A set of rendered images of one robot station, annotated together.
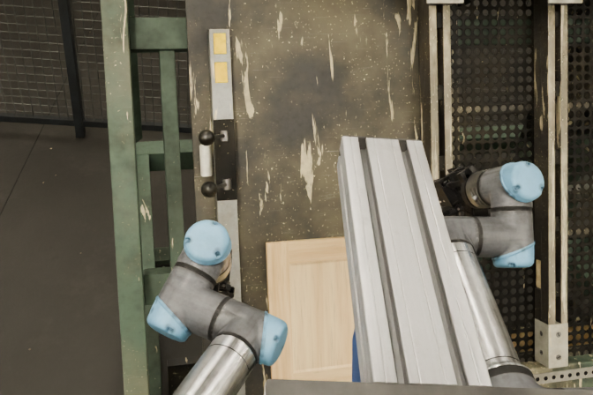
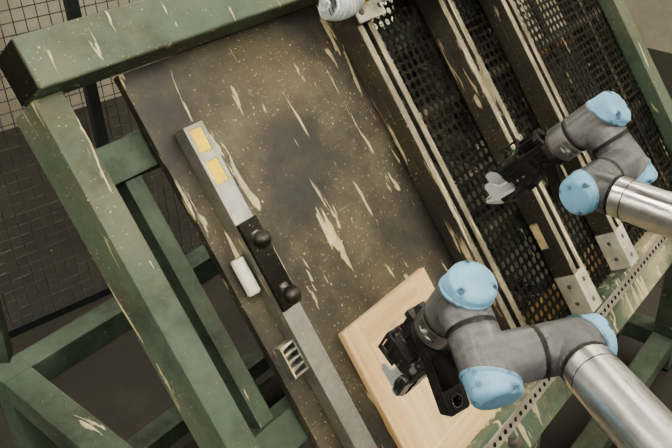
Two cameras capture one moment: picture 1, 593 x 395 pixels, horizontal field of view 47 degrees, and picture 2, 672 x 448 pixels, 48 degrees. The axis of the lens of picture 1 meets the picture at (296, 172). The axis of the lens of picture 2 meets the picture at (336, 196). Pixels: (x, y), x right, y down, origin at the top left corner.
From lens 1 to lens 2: 0.78 m
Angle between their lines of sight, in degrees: 28
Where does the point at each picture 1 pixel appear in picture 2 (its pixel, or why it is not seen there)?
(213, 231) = (474, 268)
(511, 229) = (631, 152)
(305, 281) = not seen: hidden behind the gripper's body
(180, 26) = (137, 144)
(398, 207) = not seen: outside the picture
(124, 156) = (172, 314)
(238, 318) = (567, 332)
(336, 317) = not seen: hidden behind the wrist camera
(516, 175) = (611, 103)
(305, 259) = (381, 329)
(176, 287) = (485, 344)
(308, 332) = (419, 404)
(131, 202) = (205, 364)
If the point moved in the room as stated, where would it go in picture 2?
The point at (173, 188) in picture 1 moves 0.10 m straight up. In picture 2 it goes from (216, 331) to (210, 292)
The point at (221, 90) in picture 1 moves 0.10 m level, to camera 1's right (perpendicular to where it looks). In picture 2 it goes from (227, 189) to (270, 175)
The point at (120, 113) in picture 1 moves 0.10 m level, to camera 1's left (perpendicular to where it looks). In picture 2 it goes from (143, 265) to (88, 286)
